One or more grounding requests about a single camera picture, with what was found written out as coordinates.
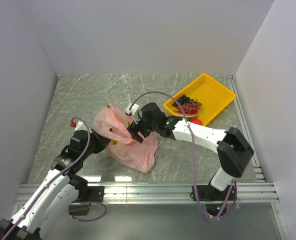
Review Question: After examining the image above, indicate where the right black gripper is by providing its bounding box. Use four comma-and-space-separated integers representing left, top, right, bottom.
127, 111, 158, 144

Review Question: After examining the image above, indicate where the pink plastic bag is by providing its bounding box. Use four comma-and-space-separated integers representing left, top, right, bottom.
93, 104, 158, 173

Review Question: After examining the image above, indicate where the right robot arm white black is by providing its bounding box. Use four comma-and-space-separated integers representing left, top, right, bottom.
126, 102, 254, 200

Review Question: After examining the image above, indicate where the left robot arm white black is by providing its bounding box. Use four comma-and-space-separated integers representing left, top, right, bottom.
0, 130, 110, 240

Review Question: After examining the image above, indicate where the watermelon slice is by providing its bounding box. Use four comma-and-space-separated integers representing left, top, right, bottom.
174, 111, 198, 120

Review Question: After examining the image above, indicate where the dark purple grape bunch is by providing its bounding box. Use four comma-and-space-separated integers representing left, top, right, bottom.
176, 94, 199, 108

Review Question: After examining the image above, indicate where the red grape bunch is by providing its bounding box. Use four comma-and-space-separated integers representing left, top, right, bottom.
177, 101, 202, 115

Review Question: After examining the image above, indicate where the red strawberry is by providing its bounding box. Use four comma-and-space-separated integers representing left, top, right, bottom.
190, 118, 203, 126

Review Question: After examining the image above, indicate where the yellow plastic tray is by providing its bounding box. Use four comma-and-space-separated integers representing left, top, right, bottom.
173, 73, 236, 126

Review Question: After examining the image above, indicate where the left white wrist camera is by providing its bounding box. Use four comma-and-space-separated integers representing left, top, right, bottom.
70, 120, 87, 132

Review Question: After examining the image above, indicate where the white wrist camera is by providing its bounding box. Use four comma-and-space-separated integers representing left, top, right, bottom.
125, 103, 140, 116
70, 120, 87, 132

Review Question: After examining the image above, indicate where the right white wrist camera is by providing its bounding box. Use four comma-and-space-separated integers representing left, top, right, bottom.
125, 103, 140, 116

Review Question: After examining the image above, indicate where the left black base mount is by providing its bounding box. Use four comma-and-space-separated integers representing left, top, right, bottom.
68, 186, 107, 220

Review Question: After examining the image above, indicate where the aluminium rail frame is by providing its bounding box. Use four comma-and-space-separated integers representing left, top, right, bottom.
13, 73, 290, 240

